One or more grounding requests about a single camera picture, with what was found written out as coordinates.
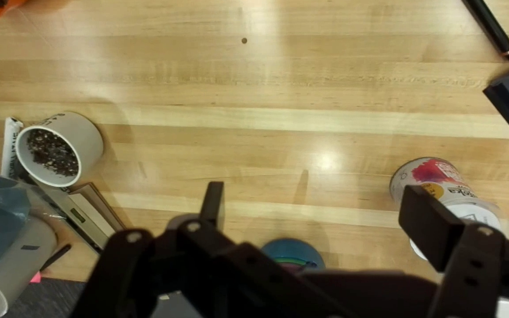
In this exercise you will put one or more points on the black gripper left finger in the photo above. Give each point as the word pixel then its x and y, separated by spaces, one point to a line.
pixel 210 203

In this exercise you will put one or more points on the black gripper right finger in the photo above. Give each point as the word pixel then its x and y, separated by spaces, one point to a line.
pixel 428 226

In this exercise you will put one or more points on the white printed can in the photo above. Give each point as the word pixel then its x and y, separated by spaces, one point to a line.
pixel 437 177

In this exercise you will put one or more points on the teal bowl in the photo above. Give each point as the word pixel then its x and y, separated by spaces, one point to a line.
pixel 292 251

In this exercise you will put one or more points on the flat metal bar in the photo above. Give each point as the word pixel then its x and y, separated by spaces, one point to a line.
pixel 83 214

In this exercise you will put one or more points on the white cup with grounds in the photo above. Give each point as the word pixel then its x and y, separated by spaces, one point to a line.
pixel 80 134

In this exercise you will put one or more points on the pink small item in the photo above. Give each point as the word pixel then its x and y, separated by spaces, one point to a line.
pixel 35 277

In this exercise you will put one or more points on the grey plastic tube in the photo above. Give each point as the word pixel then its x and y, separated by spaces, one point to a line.
pixel 18 258

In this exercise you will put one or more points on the white paper packet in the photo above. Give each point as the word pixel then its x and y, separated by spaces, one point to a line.
pixel 11 141

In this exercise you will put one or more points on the orange capped black pen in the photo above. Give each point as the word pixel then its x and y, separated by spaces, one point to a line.
pixel 490 27

